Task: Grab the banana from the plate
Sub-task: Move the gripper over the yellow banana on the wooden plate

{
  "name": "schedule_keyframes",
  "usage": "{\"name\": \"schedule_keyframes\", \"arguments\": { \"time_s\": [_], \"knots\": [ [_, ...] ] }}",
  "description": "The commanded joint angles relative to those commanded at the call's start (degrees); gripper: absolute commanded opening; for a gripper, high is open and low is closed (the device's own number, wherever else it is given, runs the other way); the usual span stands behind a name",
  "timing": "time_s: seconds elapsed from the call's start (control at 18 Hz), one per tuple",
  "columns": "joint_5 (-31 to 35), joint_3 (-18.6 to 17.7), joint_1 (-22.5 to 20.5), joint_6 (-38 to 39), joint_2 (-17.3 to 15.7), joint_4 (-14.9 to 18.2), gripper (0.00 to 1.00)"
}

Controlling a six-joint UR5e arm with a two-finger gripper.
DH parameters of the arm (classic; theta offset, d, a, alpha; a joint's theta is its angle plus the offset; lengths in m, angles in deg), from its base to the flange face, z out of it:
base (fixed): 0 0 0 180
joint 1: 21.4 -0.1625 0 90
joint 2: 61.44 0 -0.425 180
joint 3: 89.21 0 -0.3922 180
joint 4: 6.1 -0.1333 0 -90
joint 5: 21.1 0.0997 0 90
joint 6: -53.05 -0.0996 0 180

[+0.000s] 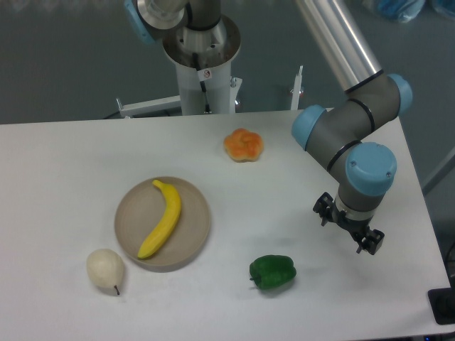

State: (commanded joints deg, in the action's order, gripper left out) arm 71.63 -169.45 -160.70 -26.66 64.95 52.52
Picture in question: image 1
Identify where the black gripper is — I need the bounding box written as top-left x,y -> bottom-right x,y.
313,192 -> 385,255

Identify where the yellow banana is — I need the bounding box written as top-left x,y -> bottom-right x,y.
137,179 -> 182,259

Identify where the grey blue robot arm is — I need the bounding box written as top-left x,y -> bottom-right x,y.
124,1 -> 412,254

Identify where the beige round plate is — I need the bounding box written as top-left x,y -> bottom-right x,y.
114,177 -> 210,271

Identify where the green bell pepper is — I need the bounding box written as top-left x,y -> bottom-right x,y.
250,255 -> 296,290

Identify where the black box at edge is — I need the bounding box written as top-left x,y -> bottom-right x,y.
427,288 -> 454,325

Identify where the orange bread roll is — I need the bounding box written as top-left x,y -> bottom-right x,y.
223,128 -> 264,162

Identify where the blue plastic bag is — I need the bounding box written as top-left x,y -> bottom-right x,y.
374,0 -> 454,23

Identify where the pale white pear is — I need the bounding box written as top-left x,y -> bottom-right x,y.
86,249 -> 124,296

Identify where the white metal right bracket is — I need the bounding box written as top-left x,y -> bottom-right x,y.
289,65 -> 304,110

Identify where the white metal bracket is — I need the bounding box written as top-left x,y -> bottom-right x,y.
116,95 -> 181,118
289,65 -> 304,110

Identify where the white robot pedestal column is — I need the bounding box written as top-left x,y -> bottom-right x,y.
163,15 -> 241,115

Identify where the white metal left bracket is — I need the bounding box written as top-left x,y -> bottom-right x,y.
116,95 -> 181,118

